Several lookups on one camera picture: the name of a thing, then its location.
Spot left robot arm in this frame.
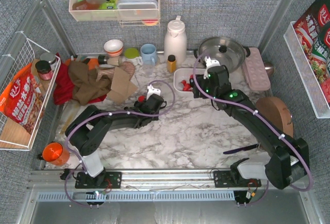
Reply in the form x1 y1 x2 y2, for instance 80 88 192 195
65 94 167 178

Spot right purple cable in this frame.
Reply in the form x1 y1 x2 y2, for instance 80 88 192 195
192 52 315 206

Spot clear glass cup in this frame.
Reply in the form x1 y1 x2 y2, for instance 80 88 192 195
142 65 155 75

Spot red coffee capsule top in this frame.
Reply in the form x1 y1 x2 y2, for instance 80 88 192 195
138 95 145 102

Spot brown cardboard piece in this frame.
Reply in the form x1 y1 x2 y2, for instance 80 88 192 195
106 67 138 104

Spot orange plate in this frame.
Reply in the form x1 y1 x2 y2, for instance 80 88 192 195
87 58 99 70

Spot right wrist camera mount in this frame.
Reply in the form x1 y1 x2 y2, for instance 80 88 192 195
203 56 220 79

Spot steel ladle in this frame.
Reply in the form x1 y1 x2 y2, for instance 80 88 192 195
263 62 275 77

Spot clear plastic food container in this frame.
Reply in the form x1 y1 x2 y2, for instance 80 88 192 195
117 0 158 20

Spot white thermos jug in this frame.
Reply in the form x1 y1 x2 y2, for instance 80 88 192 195
164 15 187 65

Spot blue mug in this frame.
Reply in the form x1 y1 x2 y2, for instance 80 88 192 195
140 43 158 66

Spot white right wall basket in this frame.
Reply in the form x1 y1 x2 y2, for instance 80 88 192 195
283 21 329 119

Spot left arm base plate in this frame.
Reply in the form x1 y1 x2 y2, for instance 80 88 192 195
75 171 122 189

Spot striped pink towel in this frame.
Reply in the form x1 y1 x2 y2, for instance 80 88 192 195
95 61 135 82

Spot white plastic storage basket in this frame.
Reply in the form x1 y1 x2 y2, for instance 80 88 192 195
173 68 193 98

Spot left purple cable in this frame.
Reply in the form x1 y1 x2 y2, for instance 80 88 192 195
63 79 176 207

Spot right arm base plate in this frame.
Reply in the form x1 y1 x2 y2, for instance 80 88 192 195
211 170 261 188

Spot red lid jar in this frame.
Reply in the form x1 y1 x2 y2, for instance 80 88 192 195
35 60 53 81

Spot green lid cup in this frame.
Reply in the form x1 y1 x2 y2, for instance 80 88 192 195
124 47 143 66

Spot red capsule number two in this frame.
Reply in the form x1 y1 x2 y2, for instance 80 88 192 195
183 84 192 92

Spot black bottle cap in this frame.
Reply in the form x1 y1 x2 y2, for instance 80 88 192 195
97 55 108 65

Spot red seasoning packet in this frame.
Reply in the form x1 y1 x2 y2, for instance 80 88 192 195
293 0 329 103

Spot orange striped bowl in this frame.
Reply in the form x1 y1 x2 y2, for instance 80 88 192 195
104 39 123 57

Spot steel pot with lid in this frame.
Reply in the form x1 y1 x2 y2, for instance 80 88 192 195
193 37 251 73

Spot orange juice bottle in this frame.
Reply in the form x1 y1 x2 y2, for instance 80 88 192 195
167 55 176 73

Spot silver lid jar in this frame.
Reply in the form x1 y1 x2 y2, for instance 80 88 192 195
40 52 57 71

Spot red coffee capsule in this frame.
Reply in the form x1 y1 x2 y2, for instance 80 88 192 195
138 95 145 102
180 80 187 88

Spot red cloth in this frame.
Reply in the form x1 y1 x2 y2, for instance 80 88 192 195
53 58 106 105

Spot white wire side basket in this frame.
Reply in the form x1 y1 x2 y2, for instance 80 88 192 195
1 31 61 151

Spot pink egg tray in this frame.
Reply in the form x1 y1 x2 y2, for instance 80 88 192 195
242 47 271 91

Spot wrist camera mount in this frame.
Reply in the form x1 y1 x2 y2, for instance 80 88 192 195
203 56 220 79
146 84 161 100

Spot purple knife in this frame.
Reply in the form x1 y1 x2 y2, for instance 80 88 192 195
223 144 258 155

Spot round wooden cutting board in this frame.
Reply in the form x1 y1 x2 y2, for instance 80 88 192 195
255 97 293 137

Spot orange snack bag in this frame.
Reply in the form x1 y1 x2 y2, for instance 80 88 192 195
1 63 43 134

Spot brown cloth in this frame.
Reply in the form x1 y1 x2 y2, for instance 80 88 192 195
68 61 111 105

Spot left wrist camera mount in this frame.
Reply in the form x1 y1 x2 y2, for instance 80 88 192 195
146 84 161 100

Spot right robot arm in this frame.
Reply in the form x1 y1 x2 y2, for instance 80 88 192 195
192 66 314 191

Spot cream wall basket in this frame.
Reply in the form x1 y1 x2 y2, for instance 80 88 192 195
69 0 160 26

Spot orange mug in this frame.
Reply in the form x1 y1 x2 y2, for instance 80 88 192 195
37 142 70 166

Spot purple cable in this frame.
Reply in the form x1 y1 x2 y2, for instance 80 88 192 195
192 52 315 206
63 79 176 207

